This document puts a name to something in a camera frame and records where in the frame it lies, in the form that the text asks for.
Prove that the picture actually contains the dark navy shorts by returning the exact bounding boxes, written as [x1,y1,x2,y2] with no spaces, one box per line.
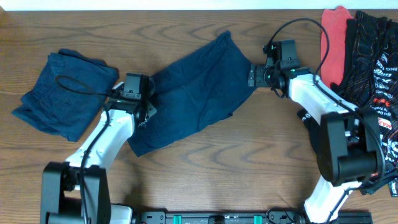
[128,31,255,156]

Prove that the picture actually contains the navy blue garment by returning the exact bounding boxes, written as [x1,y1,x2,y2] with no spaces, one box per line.
[12,49,119,142]

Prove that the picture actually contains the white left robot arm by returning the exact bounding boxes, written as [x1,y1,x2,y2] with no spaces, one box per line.
[39,82,156,224]

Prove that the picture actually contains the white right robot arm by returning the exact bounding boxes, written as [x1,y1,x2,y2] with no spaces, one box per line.
[248,64,386,223]

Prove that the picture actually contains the red orange cloth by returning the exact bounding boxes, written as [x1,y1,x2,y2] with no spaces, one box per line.
[321,6,353,88]

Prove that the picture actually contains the black printed garment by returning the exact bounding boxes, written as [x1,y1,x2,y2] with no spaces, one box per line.
[297,10,398,197]

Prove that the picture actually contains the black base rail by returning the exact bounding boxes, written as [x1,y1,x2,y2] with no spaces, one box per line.
[136,203,374,224]

